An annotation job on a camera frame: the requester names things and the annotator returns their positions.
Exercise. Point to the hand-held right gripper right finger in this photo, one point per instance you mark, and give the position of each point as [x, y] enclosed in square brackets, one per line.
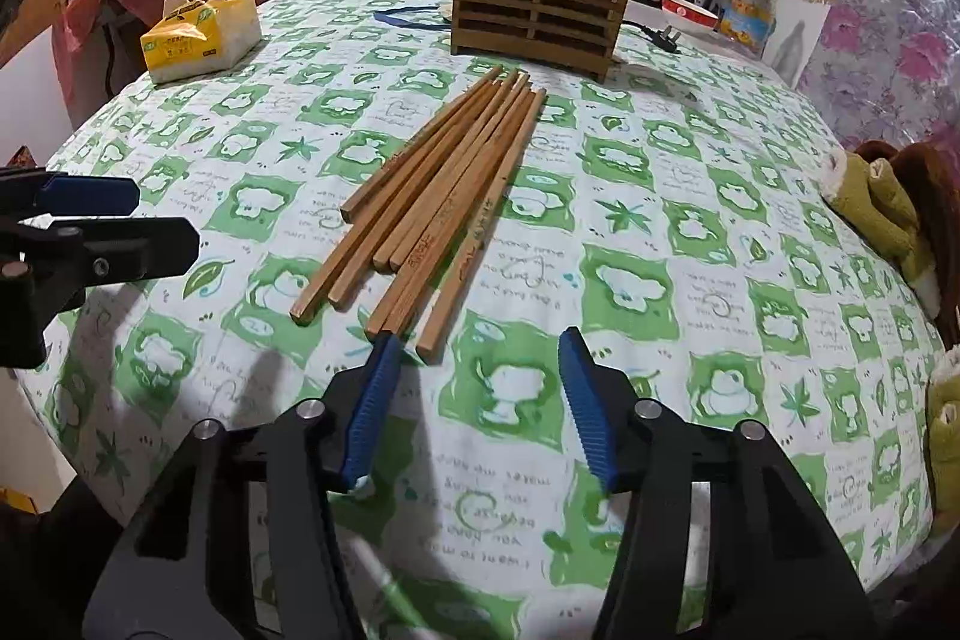
[589, 407]

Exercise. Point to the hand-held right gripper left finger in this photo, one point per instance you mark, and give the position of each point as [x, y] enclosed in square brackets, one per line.
[375, 400]

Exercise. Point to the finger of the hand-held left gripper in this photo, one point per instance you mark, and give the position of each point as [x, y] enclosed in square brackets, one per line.
[82, 194]
[120, 250]

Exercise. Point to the pile of wooden chopsticks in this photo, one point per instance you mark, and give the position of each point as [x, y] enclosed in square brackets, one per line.
[450, 175]

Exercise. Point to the green patterned tablecloth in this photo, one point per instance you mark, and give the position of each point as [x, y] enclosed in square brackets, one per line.
[675, 235]

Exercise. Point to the yellow tissue pack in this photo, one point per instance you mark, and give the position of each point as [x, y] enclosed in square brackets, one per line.
[210, 36]

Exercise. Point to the olive green plush toy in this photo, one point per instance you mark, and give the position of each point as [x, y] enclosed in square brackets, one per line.
[870, 205]
[946, 430]

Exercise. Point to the blue rubber band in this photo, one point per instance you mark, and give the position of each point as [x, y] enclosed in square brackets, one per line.
[390, 16]

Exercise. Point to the brown plush toy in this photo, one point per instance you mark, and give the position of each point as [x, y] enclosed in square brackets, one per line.
[911, 168]

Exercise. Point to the red and white bowl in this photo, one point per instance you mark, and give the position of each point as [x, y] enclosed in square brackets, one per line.
[686, 14]

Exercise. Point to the pink floral wall sheet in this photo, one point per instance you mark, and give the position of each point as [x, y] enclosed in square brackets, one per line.
[885, 10]

